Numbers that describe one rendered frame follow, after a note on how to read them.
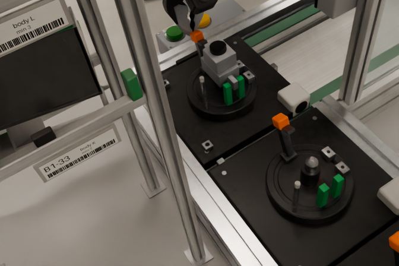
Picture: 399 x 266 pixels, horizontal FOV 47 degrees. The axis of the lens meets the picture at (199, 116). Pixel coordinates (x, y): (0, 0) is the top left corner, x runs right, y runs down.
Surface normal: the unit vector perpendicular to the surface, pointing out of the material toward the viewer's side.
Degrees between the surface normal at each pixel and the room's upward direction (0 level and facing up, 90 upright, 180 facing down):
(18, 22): 90
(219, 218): 0
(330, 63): 0
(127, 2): 90
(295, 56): 0
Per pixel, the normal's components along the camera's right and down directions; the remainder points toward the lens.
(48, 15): 0.53, 0.63
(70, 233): -0.11, -0.62
